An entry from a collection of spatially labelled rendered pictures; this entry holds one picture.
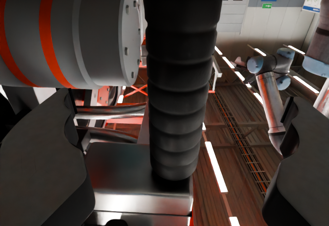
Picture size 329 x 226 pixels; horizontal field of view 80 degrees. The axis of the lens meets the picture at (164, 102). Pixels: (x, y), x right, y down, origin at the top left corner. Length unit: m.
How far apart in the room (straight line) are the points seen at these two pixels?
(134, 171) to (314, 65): 0.71
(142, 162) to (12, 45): 0.19
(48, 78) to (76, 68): 0.04
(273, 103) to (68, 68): 0.86
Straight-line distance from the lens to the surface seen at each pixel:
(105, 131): 0.34
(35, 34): 0.26
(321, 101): 0.99
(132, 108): 0.38
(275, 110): 0.98
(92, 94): 0.54
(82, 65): 0.25
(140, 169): 0.16
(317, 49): 0.79
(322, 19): 0.78
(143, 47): 0.44
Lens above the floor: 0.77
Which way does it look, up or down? 33 degrees up
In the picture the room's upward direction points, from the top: 179 degrees counter-clockwise
